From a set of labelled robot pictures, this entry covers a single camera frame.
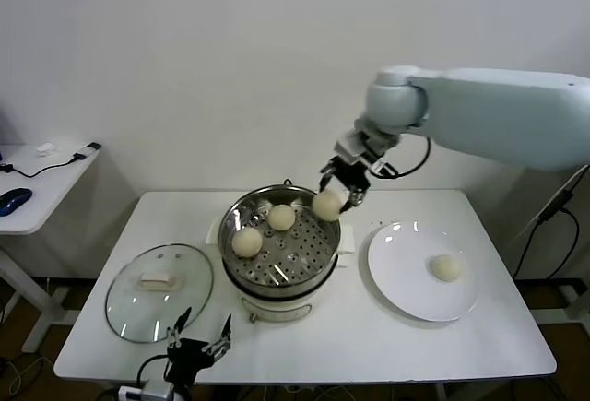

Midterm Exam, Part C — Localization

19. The black adapter cable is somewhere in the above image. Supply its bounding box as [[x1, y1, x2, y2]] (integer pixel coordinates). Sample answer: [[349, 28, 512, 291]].
[[512, 206, 580, 282]]

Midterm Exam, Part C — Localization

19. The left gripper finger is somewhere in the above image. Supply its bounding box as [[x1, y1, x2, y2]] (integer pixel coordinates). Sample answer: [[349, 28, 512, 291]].
[[206, 313, 232, 355], [166, 307, 193, 346]]

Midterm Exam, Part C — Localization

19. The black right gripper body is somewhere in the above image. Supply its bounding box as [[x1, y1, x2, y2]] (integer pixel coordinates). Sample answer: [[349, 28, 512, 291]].
[[324, 155, 372, 193]]

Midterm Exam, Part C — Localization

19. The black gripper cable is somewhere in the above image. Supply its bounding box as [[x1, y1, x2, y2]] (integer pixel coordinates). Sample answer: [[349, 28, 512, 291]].
[[137, 354, 170, 386], [375, 136, 432, 179]]

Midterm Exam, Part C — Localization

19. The glass lid with cream handle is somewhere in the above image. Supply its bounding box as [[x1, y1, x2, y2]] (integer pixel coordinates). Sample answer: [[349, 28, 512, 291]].
[[104, 243, 215, 345]]

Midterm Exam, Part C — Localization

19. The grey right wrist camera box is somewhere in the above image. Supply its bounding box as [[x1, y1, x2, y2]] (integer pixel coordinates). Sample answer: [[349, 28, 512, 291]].
[[334, 128, 374, 167]]

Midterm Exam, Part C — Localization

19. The white round plate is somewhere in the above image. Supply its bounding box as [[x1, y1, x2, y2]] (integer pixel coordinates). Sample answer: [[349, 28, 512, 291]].
[[367, 220, 481, 324]]

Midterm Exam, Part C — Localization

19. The white hanging cable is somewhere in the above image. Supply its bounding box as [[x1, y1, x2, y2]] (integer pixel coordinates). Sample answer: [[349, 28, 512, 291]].
[[518, 168, 584, 237]]

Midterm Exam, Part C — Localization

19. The black desk cable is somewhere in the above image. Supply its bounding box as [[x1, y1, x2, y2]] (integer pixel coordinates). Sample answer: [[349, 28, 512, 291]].
[[0, 154, 87, 180]]

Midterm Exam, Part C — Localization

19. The white steamed baozi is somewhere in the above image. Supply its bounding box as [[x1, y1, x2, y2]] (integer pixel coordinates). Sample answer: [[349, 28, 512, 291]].
[[231, 228, 264, 259], [267, 204, 296, 231], [312, 188, 345, 222], [429, 254, 464, 283]]

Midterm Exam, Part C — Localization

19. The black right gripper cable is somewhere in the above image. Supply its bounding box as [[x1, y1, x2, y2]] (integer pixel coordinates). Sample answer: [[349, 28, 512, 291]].
[[375, 136, 432, 179]]

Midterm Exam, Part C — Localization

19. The white side desk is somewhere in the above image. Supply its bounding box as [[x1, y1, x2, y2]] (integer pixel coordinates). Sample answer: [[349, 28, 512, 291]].
[[0, 143, 101, 356]]

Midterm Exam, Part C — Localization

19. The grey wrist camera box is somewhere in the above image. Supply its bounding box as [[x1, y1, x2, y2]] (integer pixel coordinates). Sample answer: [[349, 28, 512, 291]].
[[334, 128, 374, 167], [120, 381, 174, 401]]

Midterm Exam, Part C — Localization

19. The blue computer mouse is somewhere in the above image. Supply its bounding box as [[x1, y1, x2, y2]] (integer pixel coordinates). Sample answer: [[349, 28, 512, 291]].
[[0, 188, 34, 217]]

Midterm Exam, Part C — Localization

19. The pale floor cable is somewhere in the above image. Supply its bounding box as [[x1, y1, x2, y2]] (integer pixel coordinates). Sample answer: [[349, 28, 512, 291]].
[[0, 357, 54, 393]]

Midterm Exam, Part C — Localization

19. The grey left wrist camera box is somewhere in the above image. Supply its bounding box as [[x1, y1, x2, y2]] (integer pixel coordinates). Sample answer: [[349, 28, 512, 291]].
[[120, 381, 174, 401]]

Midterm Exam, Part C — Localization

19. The stainless steel steamer pot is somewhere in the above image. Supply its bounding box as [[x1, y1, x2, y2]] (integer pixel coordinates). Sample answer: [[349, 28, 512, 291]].
[[204, 217, 357, 326]]

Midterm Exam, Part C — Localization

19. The black power adapter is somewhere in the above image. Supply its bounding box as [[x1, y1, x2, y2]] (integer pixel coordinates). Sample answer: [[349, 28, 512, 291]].
[[537, 188, 575, 224]]

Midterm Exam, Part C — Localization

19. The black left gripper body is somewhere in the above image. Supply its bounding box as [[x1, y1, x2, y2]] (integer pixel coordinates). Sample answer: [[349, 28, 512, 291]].
[[165, 339, 217, 386]]

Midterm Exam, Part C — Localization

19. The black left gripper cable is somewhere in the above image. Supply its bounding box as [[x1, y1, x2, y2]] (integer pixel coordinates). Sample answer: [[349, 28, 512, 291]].
[[137, 354, 170, 386]]

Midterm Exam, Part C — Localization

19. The stainless steel steamer basket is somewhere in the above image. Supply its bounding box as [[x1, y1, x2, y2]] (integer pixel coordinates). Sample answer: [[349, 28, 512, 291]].
[[218, 185, 343, 299]]

